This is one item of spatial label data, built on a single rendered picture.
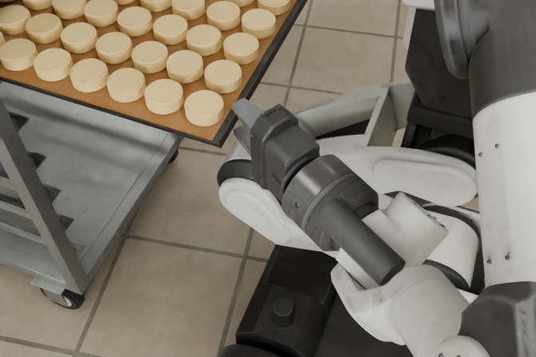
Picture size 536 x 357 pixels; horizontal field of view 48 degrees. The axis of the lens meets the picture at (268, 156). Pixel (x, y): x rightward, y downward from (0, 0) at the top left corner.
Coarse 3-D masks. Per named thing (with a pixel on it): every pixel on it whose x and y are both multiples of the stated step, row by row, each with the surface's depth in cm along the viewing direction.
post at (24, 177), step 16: (0, 96) 82; (0, 112) 83; (0, 128) 84; (0, 144) 87; (16, 144) 89; (0, 160) 90; (16, 160) 90; (16, 176) 92; (32, 176) 95; (32, 192) 96; (32, 208) 99; (48, 208) 101; (48, 224) 103; (48, 240) 107; (64, 240) 109; (64, 256) 111; (64, 272) 116; (80, 272) 118; (80, 288) 120
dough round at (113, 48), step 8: (112, 32) 85; (104, 40) 84; (112, 40) 84; (120, 40) 84; (128, 40) 84; (96, 48) 83; (104, 48) 83; (112, 48) 83; (120, 48) 83; (128, 48) 83; (104, 56) 82; (112, 56) 82; (120, 56) 83; (128, 56) 84
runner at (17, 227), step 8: (0, 216) 122; (0, 224) 118; (8, 224) 117; (16, 224) 120; (24, 224) 120; (16, 232) 118; (24, 232) 117; (32, 232) 116; (40, 240) 117; (72, 240) 118; (80, 248) 117
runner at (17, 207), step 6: (0, 198) 113; (6, 198) 113; (12, 198) 113; (0, 204) 111; (6, 204) 110; (12, 204) 109; (18, 204) 112; (12, 210) 111; (18, 210) 110; (24, 210) 109; (24, 216) 111; (60, 216) 111; (66, 222) 110; (66, 228) 109
